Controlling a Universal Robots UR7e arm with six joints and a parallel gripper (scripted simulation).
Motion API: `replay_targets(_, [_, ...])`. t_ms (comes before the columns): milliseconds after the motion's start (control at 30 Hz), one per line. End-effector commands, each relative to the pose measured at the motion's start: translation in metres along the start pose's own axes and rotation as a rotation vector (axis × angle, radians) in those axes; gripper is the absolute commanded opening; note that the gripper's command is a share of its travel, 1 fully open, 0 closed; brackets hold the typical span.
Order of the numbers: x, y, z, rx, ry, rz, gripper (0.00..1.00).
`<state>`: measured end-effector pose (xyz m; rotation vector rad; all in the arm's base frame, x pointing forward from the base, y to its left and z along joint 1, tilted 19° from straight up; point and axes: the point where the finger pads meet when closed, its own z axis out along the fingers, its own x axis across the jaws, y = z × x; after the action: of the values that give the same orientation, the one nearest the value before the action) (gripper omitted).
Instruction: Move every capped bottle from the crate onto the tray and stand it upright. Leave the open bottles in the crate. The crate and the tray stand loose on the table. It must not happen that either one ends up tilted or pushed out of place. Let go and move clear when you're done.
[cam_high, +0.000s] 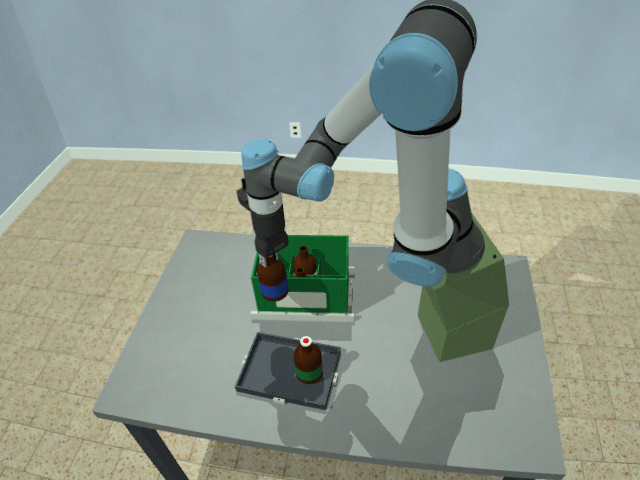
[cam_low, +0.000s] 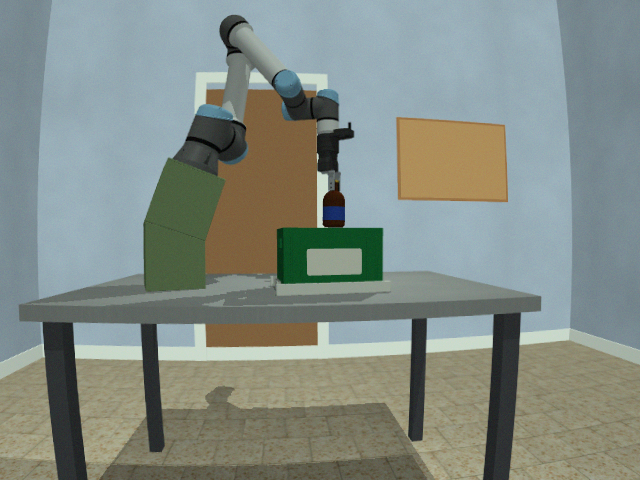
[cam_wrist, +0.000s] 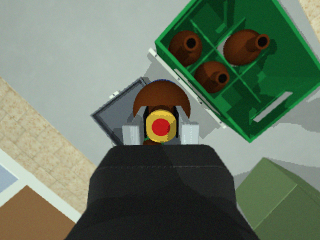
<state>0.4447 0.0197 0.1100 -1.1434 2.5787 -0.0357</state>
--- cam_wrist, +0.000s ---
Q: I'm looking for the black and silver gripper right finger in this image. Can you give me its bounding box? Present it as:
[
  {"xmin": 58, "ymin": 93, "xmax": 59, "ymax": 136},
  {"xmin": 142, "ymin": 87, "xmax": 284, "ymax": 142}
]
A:
[{"xmin": 173, "ymin": 106, "xmax": 200, "ymax": 145}]

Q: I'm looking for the green bottle crate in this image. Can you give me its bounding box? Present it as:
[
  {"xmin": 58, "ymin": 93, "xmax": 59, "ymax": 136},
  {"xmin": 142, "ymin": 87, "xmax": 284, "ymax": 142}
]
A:
[{"xmin": 155, "ymin": 0, "xmax": 317, "ymax": 130}]

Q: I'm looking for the grey flat bar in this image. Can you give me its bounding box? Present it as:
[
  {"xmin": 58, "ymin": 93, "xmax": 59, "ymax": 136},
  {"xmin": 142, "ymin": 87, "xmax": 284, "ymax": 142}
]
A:
[{"xmin": 110, "ymin": 48, "xmax": 226, "ymax": 129}]

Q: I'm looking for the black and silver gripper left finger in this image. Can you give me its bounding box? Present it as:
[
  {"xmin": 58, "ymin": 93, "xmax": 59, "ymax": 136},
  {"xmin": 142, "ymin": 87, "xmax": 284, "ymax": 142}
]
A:
[{"xmin": 122, "ymin": 106, "xmax": 149, "ymax": 145}]

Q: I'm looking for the grey rectangular tray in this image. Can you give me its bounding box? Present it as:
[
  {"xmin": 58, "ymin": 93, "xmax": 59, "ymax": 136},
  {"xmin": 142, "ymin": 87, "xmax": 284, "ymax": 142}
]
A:
[{"xmin": 91, "ymin": 77, "xmax": 180, "ymax": 146}]

